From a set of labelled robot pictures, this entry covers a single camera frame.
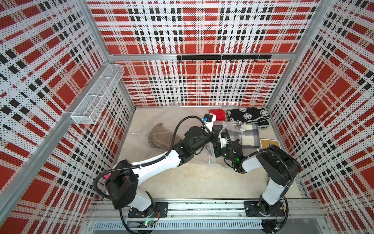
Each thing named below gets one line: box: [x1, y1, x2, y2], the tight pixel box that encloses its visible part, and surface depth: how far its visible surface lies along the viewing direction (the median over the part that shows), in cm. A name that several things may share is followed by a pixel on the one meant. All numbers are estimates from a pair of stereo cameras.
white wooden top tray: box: [260, 138, 281, 150], surface depth 95 cm
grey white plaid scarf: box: [227, 123, 260, 149], surface depth 97 cm
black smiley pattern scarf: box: [225, 106, 271, 130], surface depth 110 cm
